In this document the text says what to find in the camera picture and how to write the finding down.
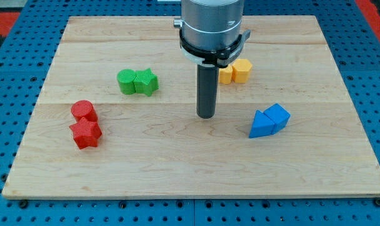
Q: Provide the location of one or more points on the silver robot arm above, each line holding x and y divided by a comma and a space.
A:
210, 31

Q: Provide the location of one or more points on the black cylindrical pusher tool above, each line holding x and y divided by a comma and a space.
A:
207, 85

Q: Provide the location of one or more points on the yellow block left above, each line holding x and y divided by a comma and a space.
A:
225, 75

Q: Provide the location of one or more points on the green star block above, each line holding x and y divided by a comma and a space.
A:
145, 82

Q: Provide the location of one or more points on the yellow hexagon block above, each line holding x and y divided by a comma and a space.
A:
241, 70

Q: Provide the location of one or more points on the wooden board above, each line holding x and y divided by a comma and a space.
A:
158, 148

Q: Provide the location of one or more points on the blue triangle block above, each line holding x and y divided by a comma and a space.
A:
262, 125

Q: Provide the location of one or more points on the green cylinder block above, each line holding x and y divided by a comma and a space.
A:
125, 80

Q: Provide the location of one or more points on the blue cube block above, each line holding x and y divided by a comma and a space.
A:
278, 115

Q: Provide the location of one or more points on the red star block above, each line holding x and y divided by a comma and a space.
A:
86, 133

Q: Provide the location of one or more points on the red cylinder block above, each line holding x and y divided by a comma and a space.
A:
84, 109

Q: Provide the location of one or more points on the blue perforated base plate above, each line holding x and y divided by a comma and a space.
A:
25, 58

